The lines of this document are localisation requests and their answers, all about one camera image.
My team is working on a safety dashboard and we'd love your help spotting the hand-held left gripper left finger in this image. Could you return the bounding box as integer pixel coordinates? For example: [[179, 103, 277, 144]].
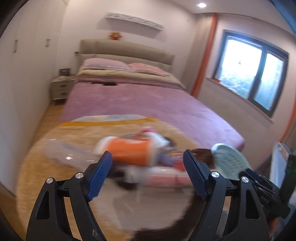
[[26, 151, 114, 241]]

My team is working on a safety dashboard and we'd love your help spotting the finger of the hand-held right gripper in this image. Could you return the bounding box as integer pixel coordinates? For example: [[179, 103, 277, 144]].
[[242, 168, 277, 193]]

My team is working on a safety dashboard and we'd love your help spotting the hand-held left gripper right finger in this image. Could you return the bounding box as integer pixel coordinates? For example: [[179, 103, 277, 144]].
[[183, 149, 271, 241]]

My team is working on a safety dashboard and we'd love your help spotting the mint green plastic basket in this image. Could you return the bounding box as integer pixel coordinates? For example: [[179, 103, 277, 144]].
[[211, 143, 253, 181]]

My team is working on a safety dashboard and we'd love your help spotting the orange and white cup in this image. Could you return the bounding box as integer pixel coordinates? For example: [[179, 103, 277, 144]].
[[94, 136, 162, 167]]

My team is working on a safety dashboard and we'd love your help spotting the person's right hand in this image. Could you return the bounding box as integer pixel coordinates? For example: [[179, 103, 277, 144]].
[[268, 218, 281, 240]]

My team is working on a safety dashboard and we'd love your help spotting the white board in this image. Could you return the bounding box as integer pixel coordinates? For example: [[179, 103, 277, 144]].
[[269, 142, 292, 184]]

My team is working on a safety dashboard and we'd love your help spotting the colourful snack wrapper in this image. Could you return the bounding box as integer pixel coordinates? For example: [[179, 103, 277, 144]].
[[158, 147, 186, 168]]

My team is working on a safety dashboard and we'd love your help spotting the pink and white packet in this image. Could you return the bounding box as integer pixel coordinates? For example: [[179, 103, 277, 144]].
[[125, 165, 192, 189]]

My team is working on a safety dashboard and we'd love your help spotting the clear plastic bottle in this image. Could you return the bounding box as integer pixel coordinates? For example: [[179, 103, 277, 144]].
[[45, 137, 105, 168]]

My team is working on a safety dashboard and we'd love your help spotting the striped beige orange curtain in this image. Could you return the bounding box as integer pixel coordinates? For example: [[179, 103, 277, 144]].
[[279, 111, 296, 145]]

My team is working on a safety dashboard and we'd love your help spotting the panda printed blanket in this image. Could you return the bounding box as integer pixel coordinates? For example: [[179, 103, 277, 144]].
[[14, 116, 232, 241]]

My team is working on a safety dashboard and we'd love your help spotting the beige window sill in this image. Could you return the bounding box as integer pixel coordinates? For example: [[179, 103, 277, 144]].
[[205, 77, 275, 124]]

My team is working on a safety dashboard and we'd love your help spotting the bed with purple sheet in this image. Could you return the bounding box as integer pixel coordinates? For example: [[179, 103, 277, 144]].
[[59, 58, 245, 168]]

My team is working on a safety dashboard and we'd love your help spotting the small black item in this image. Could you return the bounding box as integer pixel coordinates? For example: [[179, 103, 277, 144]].
[[91, 81, 117, 87]]

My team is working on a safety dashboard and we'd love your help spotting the white nightstand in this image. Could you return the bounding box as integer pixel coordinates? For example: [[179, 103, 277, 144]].
[[51, 75, 77, 106]]

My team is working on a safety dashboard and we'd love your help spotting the dark framed window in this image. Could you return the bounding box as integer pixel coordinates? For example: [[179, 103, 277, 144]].
[[213, 29, 290, 118]]

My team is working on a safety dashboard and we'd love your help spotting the purple pillow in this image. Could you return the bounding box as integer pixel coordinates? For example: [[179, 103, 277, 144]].
[[81, 58, 130, 70]]

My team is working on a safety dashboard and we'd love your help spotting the pink pillow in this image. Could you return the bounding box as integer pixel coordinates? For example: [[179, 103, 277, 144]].
[[128, 62, 171, 77]]

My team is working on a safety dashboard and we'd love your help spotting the grey curtain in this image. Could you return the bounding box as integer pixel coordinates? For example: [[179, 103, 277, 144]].
[[184, 13, 213, 93]]

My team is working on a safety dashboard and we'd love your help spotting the beige upholstered headboard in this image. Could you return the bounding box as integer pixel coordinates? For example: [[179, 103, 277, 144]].
[[79, 39, 175, 73]]

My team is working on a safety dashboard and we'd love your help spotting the white wardrobe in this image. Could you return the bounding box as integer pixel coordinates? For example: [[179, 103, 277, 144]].
[[0, 0, 70, 188]]

